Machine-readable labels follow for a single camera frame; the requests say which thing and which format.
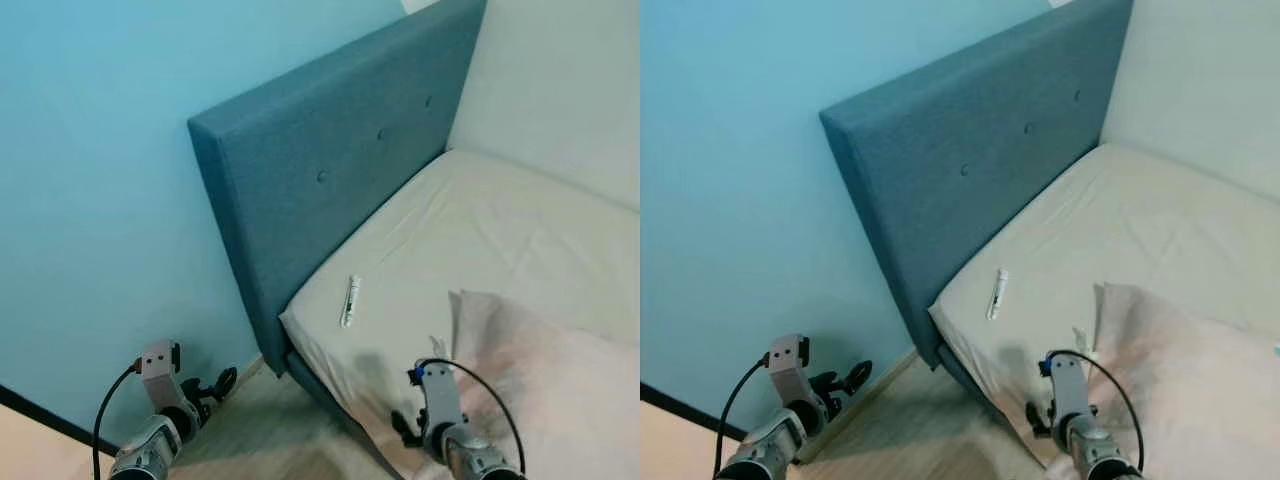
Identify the cream sheeted mattress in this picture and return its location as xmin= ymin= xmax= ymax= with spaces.
xmin=928 ymin=143 xmax=1280 ymax=471
xmin=280 ymin=148 xmax=641 ymax=480

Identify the blue fabric headboard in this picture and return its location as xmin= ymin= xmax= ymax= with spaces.
xmin=187 ymin=0 xmax=488 ymax=376
xmin=820 ymin=0 xmax=1136 ymax=369

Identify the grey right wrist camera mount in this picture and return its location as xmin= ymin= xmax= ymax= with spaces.
xmin=415 ymin=360 xmax=463 ymax=429
xmin=1045 ymin=352 xmax=1091 ymax=423

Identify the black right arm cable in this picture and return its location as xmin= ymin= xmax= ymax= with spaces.
xmin=415 ymin=357 xmax=528 ymax=476
xmin=1045 ymin=348 xmax=1146 ymax=471

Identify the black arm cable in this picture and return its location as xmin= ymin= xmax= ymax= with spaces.
xmin=1045 ymin=348 xmax=1146 ymax=471
xmin=92 ymin=362 xmax=143 ymax=480
xmin=415 ymin=357 xmax=528 ymax=476
xmin=712 ymin=355 xmax=771 ymax=480

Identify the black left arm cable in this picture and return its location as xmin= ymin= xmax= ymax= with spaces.
xmin=92 ymin=362 xmax=143 ymax=480
xmin=712 ymin=355 xmax=771 ymax=480

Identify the black door frame strip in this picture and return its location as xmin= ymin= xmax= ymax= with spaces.
xmin=0 ymin=383 xmax=96 ymax=456
xmin=640 ymin=383 xmax=721 ymax=441

